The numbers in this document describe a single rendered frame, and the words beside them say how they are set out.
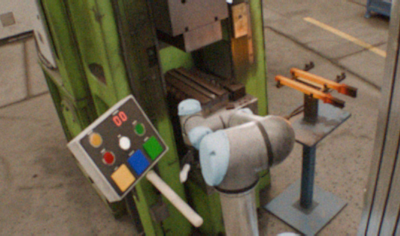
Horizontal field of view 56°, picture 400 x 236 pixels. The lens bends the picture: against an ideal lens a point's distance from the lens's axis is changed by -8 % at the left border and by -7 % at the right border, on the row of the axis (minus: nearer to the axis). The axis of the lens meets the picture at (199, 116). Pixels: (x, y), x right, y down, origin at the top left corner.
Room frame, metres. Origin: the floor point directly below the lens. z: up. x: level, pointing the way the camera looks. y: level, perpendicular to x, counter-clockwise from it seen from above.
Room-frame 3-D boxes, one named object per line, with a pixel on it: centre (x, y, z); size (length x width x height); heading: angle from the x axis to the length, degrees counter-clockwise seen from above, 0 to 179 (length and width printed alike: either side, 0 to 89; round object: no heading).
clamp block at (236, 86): (1.82, -0.19, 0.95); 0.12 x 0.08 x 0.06; 31
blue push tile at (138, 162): (1.25, 0.27, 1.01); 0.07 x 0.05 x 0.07; 146
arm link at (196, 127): (1.07, -0.01, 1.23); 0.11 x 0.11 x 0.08; 12
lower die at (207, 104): (1.86, 0.04, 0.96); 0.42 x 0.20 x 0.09; 31
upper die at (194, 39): (1.86, 0.04, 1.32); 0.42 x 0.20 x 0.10; 31
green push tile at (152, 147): (1.33, 0.21, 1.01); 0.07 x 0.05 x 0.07; 146
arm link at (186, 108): (1.16, 0.03, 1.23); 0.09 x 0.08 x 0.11; 12
